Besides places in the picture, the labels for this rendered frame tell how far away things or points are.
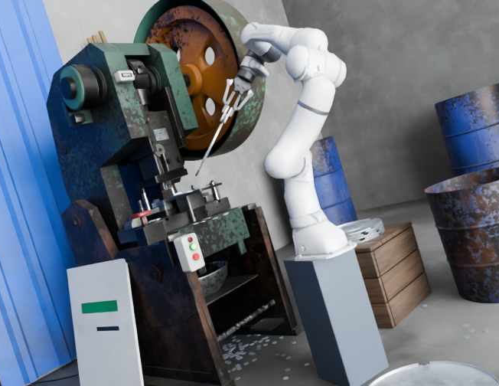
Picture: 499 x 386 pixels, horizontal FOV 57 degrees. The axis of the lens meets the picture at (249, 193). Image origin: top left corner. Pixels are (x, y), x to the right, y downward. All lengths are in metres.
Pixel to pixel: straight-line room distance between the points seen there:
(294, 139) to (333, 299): 0.54
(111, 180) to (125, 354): 0.78
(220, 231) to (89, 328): 0.82
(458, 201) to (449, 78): 2.94
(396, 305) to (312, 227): 0.67
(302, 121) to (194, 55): 1.06
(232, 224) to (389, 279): 0.72
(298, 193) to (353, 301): 0.41
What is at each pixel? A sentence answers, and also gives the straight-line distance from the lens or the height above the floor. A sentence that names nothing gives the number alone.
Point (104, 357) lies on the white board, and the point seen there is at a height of 0.17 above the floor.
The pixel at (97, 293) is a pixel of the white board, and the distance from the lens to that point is 2.30.
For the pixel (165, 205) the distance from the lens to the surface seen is 2.08.
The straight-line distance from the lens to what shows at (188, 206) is 2.00.
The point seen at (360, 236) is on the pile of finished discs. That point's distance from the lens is 2.05.
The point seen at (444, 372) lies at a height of 0.23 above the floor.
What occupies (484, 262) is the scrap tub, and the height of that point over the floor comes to 0.17.
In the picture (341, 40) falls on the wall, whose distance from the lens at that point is 5.27.
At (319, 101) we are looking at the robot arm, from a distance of 1.50.
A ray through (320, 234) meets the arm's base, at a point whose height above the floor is 0.52.
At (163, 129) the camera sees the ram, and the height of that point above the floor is 1.08.
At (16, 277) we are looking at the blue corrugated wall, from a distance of 3.00.
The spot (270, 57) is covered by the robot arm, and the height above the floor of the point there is 1.20.
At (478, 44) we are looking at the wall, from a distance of 4.77.
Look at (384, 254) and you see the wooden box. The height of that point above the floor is 0.29.
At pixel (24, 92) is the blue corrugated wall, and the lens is 3.27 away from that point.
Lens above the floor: 0.78
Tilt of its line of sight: 2 degrees down
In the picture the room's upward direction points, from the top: 17 degrees counter-clockwise
